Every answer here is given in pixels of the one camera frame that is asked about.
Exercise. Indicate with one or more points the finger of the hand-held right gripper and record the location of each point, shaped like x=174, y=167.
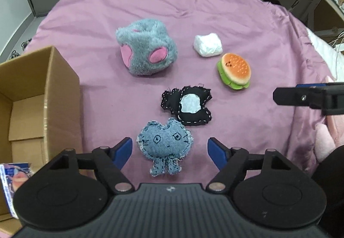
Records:
x=290, y=97
x=311, y=85

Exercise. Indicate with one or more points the pink plush cushion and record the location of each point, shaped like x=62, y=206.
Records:
x=325, y=144

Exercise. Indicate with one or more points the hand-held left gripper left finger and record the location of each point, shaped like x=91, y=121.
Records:
x=124, y=150

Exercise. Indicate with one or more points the white bedding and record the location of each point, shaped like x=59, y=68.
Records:
x=319, y=47

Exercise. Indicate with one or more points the cardboard box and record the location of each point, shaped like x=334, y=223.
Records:
x=61, y=98

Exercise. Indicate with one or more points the denim cat toy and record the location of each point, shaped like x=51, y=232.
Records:
x=164, y=144

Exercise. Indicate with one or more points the pink bedsheet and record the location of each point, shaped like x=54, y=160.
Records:
x=188, y=12

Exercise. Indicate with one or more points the grey plush toy pink patches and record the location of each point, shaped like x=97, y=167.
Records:
x=145, y=47

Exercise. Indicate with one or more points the white pouch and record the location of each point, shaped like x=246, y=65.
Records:
x=208, y=45

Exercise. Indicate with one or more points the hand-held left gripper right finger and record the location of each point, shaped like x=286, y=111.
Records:
x=216, y=152

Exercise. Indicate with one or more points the blue pink printed packet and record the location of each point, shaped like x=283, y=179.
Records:
x=16, y=181

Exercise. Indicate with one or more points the burger plush toy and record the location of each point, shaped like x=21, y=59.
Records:
x=236, y=68

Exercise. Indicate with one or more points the black felt cat toy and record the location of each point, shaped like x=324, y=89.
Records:
x=190, y=103

